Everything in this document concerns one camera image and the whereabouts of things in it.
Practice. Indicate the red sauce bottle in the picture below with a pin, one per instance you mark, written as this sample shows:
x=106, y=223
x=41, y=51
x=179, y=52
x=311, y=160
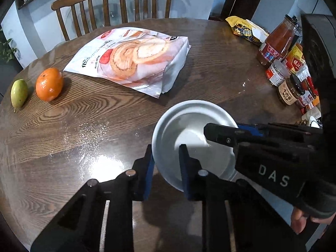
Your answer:
x=278, y=42

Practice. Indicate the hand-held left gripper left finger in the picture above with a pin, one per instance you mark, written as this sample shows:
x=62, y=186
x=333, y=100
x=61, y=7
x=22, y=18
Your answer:
x=148, y=174

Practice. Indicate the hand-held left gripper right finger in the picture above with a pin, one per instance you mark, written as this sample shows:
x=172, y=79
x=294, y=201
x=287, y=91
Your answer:
x=183, y=174

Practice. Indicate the green leafy plant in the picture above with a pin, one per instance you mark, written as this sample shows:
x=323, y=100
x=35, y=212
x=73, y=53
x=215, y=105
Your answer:
x=8, y=48

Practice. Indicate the cake roll snack bag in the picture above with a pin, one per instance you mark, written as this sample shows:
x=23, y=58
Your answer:
x=126, y=57

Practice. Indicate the white shallow bowl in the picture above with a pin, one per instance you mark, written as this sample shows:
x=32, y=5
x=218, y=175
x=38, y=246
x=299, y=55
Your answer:
x=189, y=126

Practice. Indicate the black appliance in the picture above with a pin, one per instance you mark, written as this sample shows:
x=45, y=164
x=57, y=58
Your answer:
x=319, y=52

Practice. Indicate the green pear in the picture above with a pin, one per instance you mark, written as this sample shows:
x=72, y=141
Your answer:
x=19, y=94

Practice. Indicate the brown jar black lid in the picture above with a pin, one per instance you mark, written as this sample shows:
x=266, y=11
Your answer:
x=290, y=90

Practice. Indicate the red-label condiment bottles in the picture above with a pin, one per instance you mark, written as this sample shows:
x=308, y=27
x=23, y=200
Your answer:
x=296, y=60

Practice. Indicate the yellow snack packet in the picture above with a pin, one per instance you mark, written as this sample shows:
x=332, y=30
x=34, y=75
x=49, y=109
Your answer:
x=244, y=30

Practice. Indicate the orange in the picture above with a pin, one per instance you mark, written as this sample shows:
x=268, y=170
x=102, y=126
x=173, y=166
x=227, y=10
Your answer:
x=49, y=84

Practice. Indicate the small red label jar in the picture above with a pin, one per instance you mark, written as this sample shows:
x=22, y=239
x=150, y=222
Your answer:
x=277, y=73

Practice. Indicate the red chili sauce jar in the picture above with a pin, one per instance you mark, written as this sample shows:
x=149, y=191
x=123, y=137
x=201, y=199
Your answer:
x=308, y=93

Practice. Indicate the person's right hand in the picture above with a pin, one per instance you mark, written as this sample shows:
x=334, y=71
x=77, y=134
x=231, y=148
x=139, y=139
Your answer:
x=298, y=220

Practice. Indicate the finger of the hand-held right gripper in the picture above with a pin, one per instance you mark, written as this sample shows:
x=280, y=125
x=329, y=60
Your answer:
x=221, y=135
x=252, y=130

